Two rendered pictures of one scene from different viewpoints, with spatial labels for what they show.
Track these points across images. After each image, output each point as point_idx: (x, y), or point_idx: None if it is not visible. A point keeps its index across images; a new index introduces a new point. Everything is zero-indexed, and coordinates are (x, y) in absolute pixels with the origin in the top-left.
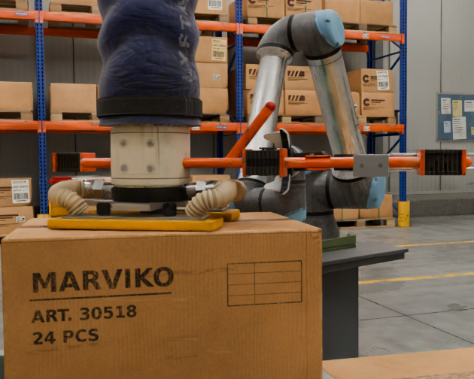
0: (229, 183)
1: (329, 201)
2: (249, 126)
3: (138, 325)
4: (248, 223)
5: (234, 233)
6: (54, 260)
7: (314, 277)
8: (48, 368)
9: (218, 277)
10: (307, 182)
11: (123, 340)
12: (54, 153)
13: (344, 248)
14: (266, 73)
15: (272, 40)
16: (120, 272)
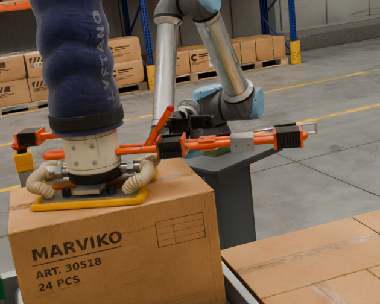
0: (149, 165)
1: (222, 117)
2: (157, 123)
3: (103, 268)
4: (164, 185)
5: (157, 202)
6: (44, 240)
7: (212, 220)
8: (51, 303)
9: (150, 231)
10: (204, 104)
11: (95, 278)
12: (15, 134)
13: None
14: (163, 38)
15: (164, 10)
16: (87, 239)
